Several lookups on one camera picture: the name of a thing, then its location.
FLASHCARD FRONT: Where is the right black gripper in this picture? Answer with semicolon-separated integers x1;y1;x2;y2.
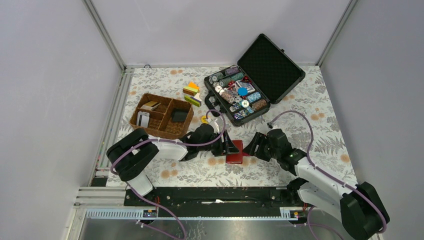
242;132;280;163

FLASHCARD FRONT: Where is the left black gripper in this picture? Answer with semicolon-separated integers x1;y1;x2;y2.
198;130;239;157

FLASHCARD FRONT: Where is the red card holder wallet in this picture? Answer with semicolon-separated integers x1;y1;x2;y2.
225;140;250;165

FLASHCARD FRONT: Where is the black VIP card stack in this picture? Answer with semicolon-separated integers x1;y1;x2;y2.
171;108;189;123

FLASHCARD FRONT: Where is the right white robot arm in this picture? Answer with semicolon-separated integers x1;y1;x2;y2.
243;128;390;240

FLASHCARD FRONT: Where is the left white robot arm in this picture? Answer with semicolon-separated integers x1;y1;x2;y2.
106;123;240;206

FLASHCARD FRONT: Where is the playing card deck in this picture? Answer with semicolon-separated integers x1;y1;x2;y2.
235;80;255;94

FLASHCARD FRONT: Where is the gold card stack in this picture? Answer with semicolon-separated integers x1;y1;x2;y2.
140;101;161;111

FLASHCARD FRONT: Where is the white card stack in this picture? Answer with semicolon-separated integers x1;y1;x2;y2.
136;111;150;128

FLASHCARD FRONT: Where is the yellow big blind button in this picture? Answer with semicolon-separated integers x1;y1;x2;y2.
200;115;209;124

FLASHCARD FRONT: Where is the green purple toy block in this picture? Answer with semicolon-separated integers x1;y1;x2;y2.
184;93;202;107

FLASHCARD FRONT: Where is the brown wicker basket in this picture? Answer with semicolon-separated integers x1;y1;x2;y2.
129;93;194;140

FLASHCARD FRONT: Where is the blue dealer chip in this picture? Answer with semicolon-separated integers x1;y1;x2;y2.
237;87;249;97

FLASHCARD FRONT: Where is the orange brown toy block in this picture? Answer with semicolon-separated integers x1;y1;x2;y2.
182;82;200;97

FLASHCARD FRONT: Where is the floral tablecloth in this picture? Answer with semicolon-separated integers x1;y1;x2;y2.
116;66;357;187

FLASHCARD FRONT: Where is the black poker chip case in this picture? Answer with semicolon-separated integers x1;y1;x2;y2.
204;33;306;127

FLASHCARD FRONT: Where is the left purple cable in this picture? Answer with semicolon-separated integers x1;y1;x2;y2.
109;109;227;240

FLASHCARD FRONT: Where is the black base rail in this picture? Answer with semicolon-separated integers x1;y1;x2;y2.
124;187;310;221

